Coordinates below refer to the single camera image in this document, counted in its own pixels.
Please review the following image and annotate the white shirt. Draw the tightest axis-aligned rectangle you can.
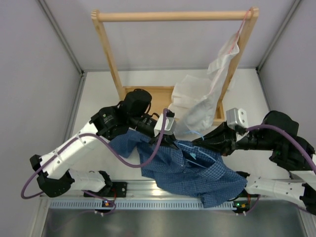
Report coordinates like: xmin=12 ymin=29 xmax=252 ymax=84
xmin=168 ymin=34 xmax=239 ymax=136

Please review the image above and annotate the aluminium frame post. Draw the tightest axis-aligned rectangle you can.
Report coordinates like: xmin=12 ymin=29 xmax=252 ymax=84
xmin=36 ymin=0 xmax=84 ymax=76
xmin=256 ymin=0 xmax=303 ymax=74

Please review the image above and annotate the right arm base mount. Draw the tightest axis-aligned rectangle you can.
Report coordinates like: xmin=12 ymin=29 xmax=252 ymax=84
xmin=227 ymin=171 xmax=251 ymax=201

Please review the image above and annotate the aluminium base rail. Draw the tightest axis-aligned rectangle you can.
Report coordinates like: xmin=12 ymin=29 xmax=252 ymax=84
xmin=40 ymin=179 xmax=304 ymax=199

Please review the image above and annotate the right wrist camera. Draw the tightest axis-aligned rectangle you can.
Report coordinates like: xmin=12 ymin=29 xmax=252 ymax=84
xmin=226 ymin=108 xmax=248 ymax=135

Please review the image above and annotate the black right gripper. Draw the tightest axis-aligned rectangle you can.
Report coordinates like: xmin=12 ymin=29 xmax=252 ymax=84
xmin=192 ymin=120 xmax=277 ymax=157

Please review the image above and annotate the aluminium frame post right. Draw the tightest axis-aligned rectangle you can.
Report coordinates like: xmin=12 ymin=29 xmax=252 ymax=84
xmin=256 ymin=0 xmax=303 ymax=74

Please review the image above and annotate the blue wire hanger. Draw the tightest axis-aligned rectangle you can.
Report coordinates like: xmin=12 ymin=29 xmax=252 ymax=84
xmin=179 ymin=130 xmax=216 ymax=162

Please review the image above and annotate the wooden clothes rack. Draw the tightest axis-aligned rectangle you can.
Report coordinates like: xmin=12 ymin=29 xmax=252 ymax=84
xmin=91 ymin=7 xmax=259 ymax=126

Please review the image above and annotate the pink wire hanger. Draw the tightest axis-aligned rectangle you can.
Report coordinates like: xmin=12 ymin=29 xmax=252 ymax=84
xmin=228 ymin=9 xmax=250 ymax=54

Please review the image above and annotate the aluminium frame post left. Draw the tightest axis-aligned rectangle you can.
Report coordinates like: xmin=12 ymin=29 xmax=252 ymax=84
xmin=36 ymin=0 xmax=84 ymax=76

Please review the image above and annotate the grey slotted cable duct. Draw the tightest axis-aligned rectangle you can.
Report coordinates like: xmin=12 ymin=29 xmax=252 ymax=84
xmin=49 ymin=199 xmax=246 ymax=210

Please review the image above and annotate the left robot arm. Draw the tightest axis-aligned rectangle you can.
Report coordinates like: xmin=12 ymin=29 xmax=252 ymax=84
xmin=30 ymin=88 xmax=176 ymax=198

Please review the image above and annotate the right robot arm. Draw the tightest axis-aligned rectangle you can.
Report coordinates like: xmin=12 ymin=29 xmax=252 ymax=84
xmin=193 ymin=108 xmax=316 ymax=215

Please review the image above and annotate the blue checked shirt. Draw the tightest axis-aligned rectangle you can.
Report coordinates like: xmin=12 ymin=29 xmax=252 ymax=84
xmin=108 ymin=130 xmax=248 ymax=208

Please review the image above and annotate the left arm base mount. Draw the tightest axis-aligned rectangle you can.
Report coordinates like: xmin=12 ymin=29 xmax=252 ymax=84
xmin=83 ymin=171 xmax=127 ymax=203

